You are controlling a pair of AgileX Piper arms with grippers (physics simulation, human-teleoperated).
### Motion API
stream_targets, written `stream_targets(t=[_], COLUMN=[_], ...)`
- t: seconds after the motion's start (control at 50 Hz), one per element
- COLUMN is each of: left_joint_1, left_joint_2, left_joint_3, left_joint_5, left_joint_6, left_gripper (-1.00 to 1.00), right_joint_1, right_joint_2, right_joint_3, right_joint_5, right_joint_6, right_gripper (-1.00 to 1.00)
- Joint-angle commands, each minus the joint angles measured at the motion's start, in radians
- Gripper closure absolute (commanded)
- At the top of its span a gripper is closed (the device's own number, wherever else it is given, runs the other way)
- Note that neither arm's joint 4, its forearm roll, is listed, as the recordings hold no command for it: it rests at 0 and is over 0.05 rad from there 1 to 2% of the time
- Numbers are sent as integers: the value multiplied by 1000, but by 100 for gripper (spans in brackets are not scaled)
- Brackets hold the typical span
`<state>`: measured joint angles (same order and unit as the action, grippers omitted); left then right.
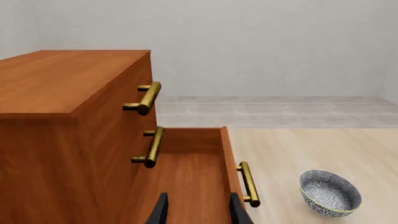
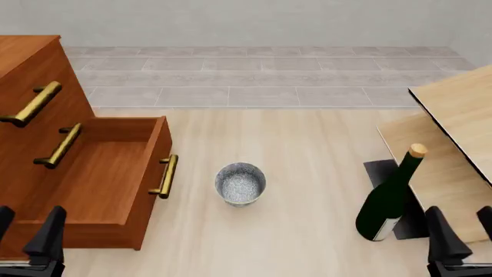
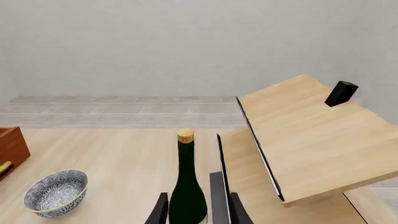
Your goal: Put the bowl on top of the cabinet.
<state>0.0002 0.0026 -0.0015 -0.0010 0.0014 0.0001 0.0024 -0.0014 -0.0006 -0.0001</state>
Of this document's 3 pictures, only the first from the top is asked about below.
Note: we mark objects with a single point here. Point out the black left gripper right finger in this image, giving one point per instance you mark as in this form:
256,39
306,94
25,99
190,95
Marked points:
238,212

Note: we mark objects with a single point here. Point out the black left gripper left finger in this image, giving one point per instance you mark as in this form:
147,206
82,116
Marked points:
160,211

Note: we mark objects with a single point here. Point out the black patterned bowl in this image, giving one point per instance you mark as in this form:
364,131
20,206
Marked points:
329,193

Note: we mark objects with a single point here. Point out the wooden cabinet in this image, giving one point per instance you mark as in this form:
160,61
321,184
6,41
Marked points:
53,116

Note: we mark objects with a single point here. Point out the open wooden drawer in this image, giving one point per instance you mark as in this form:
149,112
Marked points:
189,177

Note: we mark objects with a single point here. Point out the closed wooden drawer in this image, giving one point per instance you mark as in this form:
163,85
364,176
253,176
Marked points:
118,102
109,163

